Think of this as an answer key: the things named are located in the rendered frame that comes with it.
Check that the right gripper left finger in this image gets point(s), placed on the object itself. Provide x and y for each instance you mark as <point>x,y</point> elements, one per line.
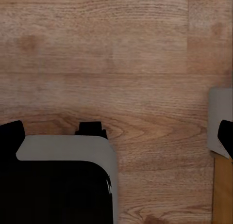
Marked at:
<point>12,136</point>

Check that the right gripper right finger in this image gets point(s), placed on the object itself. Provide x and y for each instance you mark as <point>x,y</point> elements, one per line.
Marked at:
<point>225,135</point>

